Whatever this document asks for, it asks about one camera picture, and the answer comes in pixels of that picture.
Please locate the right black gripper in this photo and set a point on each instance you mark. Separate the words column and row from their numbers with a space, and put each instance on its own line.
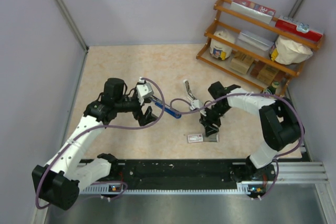
column 208, row 123

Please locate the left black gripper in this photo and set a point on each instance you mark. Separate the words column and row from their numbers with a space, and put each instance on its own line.
column 148, row 117

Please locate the red white staple box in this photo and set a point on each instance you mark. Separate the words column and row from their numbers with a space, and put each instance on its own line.
column 200, row 138

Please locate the blue metal stapler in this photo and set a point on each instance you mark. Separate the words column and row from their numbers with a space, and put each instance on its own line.
column 159, row 103

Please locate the small white stapler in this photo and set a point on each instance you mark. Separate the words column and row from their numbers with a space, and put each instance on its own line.
column 190, row 95

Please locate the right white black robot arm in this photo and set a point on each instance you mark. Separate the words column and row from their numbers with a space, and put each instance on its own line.
column 279, row 124

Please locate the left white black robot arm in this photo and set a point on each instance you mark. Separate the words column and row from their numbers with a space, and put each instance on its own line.
column 60, row 181

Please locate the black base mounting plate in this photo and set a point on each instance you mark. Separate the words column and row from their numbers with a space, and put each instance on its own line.
column 187, row 174

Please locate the light brown cardboard box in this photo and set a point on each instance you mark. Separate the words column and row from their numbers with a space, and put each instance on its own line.
column 241, row 62

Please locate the green glass bottle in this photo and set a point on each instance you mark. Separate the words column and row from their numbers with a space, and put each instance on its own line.
column 271, row 89

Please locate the white jar with label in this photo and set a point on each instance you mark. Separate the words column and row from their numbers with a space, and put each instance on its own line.
column 220, row 50

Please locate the dark brown cardboard box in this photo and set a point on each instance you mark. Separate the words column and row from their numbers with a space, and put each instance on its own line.
column 266, row 73

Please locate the wooden three-tier shelf rack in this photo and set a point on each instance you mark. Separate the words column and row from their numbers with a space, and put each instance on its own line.
column 254, row 59

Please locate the silver grey long box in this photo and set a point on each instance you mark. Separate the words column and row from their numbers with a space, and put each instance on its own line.
column 254, row 43

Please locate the white bag with yellow label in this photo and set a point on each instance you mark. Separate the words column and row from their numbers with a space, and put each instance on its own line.
column 286, row 51

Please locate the red foil roll box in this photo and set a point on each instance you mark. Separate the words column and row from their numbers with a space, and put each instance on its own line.
column 253, row 10

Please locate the red white wrap box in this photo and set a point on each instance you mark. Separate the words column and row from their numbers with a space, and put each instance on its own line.
column 298, row 28

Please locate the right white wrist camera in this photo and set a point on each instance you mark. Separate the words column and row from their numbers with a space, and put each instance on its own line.
column 195, row 104

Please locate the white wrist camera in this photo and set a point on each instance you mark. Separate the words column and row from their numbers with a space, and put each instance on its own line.
column 195, row 104
column 144, row 90

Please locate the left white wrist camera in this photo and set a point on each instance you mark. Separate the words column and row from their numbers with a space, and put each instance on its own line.
column 144, row 90

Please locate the aluminium frame rail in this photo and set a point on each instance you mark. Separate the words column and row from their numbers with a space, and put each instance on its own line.
column 285, row 172

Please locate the grey slotted cable duct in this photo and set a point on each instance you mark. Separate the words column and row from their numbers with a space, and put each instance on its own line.
column 113, row 189

